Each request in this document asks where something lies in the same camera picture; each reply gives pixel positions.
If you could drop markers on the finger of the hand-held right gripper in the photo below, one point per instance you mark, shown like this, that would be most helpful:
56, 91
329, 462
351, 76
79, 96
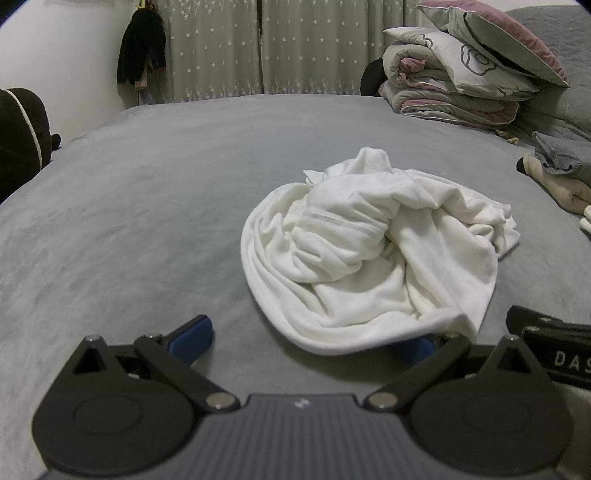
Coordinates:
531, 318

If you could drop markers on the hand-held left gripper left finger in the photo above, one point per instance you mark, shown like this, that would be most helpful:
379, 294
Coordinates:
194, 339

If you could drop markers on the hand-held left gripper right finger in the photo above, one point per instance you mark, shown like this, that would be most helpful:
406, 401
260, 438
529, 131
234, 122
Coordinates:
413, 350

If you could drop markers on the white t-shirt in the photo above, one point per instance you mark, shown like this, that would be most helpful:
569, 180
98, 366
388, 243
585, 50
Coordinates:
351, 258

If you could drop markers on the folded white garment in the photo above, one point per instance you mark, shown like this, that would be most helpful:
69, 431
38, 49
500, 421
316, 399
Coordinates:
586, 221

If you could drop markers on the folded beige garment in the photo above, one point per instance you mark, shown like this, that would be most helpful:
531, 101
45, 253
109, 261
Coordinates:
563, 194

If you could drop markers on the folded grey garment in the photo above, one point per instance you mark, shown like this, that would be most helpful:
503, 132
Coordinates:
563, 154

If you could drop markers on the grey quilted headboard cover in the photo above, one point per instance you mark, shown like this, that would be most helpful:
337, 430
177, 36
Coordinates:
572, 106

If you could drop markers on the folded grey pink quilt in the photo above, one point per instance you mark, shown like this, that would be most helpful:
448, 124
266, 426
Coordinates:
438, 99

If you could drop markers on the white flower-print pillow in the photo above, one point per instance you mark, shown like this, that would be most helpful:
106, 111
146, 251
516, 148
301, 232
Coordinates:
471, 60

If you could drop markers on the black plush toy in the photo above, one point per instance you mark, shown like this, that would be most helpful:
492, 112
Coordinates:
18, 138

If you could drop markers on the black round object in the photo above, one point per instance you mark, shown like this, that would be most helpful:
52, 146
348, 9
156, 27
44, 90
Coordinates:
371, 78

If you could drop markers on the purple grey pillow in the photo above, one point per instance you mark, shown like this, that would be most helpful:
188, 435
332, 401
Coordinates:
508, 32

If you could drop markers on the black hanging jacket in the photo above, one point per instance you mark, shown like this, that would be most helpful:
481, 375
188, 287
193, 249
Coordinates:
138, 46

